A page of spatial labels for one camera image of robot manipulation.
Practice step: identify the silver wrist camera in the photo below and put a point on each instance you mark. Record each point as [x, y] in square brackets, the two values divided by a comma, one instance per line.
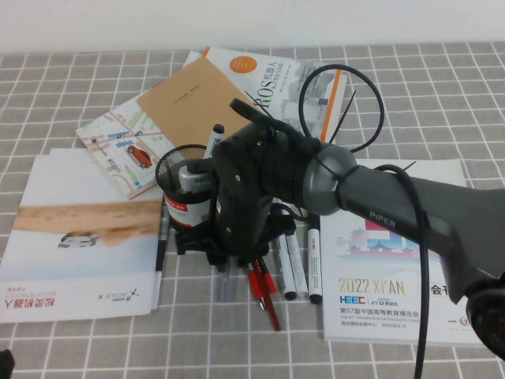
[195, 179]

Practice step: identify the city map book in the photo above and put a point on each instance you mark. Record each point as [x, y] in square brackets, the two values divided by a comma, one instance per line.
[118, 158]

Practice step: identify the white AgileX car brochure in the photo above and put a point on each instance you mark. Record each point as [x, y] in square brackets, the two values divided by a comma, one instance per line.
[79, 268]

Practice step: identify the kraft brown notebook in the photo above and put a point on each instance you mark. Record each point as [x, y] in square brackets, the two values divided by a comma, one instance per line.
[189, 102]

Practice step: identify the all white marker pen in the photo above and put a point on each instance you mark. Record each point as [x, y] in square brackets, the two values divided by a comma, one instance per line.
[298, 268]

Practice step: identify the grey checked tablecloth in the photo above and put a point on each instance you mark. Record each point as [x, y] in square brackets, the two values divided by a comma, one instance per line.
[59, 79]

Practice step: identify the HEEC show catalogue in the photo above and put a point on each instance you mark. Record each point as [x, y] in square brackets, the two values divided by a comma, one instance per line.
[355, 316]

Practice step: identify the grey transparent pen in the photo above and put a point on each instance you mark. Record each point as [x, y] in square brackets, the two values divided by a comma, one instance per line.
[225, 284]

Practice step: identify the red gel pen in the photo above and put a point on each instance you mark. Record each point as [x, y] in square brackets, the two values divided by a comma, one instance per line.
[258, 292]

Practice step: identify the red and black pen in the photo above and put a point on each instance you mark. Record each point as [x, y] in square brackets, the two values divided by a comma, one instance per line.
[269, 282]

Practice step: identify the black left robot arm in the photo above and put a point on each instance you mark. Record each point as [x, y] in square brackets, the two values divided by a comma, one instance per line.
[4, 365]

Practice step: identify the thin red pencil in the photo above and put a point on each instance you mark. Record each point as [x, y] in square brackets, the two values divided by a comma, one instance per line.
[275, 317]

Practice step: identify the black zip tie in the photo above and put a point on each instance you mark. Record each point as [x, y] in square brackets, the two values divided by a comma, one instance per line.
[343, 116]

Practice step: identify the white ROS book orange spine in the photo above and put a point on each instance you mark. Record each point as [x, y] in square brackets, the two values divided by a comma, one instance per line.
[268, 75]

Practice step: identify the white brochure with dark strip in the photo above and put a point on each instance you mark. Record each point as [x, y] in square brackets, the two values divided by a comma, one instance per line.
[159, 256]

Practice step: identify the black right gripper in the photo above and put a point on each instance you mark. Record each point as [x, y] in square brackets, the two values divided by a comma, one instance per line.
[244, 177]

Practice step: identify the black mesh pen holder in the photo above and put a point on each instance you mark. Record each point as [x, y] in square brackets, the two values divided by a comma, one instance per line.
[185, 213]

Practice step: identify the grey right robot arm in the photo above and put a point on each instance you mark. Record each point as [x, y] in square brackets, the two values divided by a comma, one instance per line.
[394, 205]

